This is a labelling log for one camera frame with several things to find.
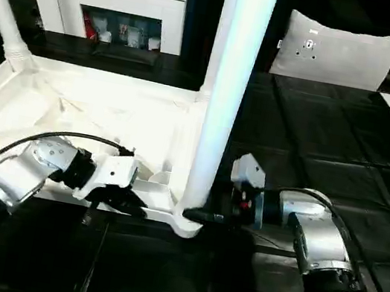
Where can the black work mat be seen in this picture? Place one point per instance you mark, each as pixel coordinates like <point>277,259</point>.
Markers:
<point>347,142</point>

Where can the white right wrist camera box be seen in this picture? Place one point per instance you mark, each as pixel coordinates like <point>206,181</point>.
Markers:
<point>249,172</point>

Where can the white plastic table top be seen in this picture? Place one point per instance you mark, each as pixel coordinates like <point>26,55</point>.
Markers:
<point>73,106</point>

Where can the black cabinet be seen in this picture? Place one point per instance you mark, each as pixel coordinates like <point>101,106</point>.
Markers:
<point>234,9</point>

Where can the grey cushion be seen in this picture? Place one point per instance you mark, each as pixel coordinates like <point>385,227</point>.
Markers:
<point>339,54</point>

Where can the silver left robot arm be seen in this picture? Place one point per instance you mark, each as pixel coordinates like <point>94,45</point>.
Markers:
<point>7,185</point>

